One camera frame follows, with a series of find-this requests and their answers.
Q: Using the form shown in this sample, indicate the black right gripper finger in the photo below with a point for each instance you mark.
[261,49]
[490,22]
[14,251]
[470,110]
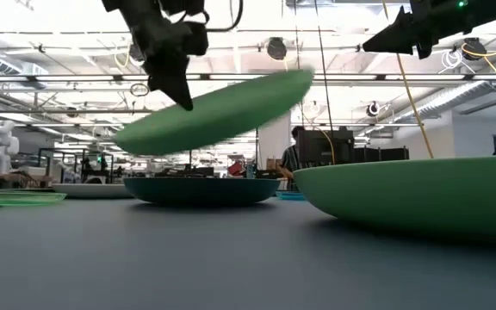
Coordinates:
[396,39]

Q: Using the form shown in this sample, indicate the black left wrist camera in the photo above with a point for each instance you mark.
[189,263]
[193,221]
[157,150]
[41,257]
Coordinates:
[196,41]

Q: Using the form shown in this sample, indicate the white plastic plate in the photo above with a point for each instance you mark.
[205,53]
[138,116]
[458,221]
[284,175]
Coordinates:
[88,190]

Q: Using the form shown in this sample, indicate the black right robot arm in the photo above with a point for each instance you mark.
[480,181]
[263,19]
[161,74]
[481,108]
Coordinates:
[489,10]

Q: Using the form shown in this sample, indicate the white robot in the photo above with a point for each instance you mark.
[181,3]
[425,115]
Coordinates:
[0,146]

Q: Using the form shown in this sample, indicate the silver air duct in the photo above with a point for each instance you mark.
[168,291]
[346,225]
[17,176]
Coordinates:
[454,97]

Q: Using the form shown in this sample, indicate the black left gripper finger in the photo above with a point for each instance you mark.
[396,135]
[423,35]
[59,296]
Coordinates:
[170,82]

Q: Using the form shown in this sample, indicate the row of black boxes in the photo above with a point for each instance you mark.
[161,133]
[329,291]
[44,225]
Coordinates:
[381,154]

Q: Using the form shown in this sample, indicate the clear blue plastic plate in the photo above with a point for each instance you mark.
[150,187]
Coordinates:
[290,196]

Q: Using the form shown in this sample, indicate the black computer monitor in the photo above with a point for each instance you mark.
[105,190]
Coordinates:
[317,148]

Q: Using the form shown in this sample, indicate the large green plastic plate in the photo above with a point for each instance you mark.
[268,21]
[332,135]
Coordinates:
[231,116]
[403,194]

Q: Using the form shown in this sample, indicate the clear green plastic plate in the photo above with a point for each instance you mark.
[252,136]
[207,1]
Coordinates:
[15,198]

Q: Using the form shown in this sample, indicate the dark teal plastic bowl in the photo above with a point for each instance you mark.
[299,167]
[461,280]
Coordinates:
[200,191]

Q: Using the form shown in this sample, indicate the person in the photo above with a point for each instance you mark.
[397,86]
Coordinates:
[292,159]

